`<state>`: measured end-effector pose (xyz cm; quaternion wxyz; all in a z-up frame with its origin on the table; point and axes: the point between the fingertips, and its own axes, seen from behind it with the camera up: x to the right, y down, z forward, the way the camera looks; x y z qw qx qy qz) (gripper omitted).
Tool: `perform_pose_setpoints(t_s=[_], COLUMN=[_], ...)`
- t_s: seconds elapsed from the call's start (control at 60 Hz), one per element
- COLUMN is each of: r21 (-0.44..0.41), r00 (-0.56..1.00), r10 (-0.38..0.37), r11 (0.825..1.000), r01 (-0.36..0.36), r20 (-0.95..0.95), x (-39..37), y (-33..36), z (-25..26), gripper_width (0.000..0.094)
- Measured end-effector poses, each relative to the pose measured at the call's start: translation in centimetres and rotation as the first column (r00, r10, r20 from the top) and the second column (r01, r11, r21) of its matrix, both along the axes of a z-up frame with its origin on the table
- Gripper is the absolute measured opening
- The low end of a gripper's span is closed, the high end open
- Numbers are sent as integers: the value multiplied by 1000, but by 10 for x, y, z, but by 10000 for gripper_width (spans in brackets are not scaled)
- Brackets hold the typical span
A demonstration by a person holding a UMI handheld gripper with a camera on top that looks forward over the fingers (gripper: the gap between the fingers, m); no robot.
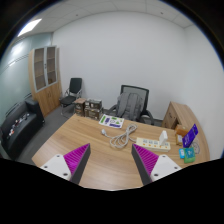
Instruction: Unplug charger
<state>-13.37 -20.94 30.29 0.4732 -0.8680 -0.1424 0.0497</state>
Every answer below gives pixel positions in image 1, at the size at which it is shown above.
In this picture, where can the green small box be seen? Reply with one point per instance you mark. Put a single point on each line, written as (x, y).
(189, 155)

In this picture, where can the blue small box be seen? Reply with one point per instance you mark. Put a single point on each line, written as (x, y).
(181, 153)

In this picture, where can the black mesh office chair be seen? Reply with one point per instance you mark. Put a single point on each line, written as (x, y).
(143, 93)

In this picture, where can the black leather sofa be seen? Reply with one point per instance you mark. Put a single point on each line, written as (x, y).
(20, 126)

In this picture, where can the black visitor chair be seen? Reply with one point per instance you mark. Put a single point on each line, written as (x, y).
(72, 93)

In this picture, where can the wooden glass-door cabinet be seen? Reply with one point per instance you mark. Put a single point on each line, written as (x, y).
(43, 78)

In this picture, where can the ceiling light panel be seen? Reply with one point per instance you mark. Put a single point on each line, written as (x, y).
(29, 27)

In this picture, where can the purple package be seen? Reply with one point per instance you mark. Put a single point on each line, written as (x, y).
(190, 136)

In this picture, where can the grey backpack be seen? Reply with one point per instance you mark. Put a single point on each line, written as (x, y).
(129, 106)

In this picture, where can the wooden side desk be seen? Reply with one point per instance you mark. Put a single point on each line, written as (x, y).
(179, 114)

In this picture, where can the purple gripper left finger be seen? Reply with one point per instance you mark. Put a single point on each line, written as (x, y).
(69, 166)

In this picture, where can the white charger plug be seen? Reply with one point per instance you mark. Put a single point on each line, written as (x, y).
(163, 137)

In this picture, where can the white power strip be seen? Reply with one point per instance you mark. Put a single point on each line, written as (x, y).
(153, 145)

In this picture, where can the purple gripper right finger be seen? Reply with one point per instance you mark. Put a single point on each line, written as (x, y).
(151, 166)

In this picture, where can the white green purple box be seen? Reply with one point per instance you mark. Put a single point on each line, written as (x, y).
(111, 121)

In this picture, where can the stacked cardboard boxes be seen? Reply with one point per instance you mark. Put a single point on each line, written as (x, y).
(90, 108)

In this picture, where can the brown cardboard box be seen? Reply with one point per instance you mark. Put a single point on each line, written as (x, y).
(180, 132)

